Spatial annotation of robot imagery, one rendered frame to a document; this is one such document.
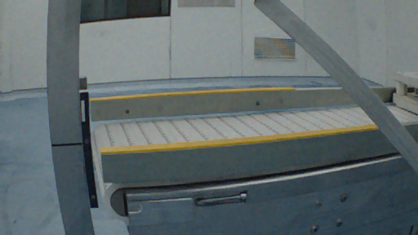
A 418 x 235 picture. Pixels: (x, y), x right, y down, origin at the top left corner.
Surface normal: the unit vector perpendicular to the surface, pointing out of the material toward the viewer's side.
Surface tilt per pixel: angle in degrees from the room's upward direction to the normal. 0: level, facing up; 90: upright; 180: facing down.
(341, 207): 90
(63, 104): 90
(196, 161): 90
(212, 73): 90
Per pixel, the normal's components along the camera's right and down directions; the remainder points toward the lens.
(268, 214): 0.28, 0.22
